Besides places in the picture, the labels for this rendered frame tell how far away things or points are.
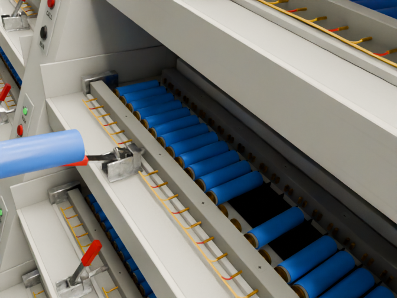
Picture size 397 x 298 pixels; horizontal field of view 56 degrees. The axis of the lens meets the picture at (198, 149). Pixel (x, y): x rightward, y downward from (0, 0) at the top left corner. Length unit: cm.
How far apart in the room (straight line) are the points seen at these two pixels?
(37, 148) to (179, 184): 20
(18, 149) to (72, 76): 36
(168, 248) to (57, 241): 28
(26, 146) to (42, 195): 46
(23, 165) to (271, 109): 16
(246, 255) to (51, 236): 36
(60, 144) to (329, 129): 15
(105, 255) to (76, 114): 20
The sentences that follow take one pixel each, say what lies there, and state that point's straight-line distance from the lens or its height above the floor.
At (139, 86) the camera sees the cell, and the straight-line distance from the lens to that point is 54.
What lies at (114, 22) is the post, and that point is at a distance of 54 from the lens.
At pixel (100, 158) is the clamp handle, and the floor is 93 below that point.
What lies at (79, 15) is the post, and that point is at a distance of 52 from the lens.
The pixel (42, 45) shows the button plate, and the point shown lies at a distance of 57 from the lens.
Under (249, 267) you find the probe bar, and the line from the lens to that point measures 32.
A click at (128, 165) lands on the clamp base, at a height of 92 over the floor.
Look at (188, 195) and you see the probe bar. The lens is 37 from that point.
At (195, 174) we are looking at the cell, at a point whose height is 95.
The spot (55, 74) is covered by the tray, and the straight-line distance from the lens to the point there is 54.
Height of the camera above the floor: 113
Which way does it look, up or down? 24 degrees down
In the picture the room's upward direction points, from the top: 26 degrees clockwise
